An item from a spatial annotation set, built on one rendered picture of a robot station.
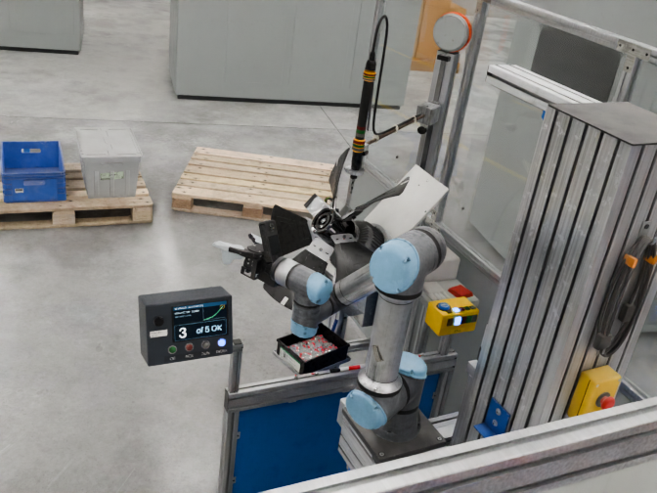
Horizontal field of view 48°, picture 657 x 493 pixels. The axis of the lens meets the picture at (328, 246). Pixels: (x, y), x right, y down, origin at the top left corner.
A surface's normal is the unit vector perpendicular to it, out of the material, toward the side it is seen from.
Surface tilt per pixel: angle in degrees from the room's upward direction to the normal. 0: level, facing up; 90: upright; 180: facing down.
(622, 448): 90
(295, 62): 90
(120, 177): 95
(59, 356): 0
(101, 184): 95
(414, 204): 50
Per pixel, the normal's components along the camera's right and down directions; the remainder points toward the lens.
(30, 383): 0.13, -0.88
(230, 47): 0.25, 0.48
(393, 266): -0.59, 0.18
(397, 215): -0.61, -0.50
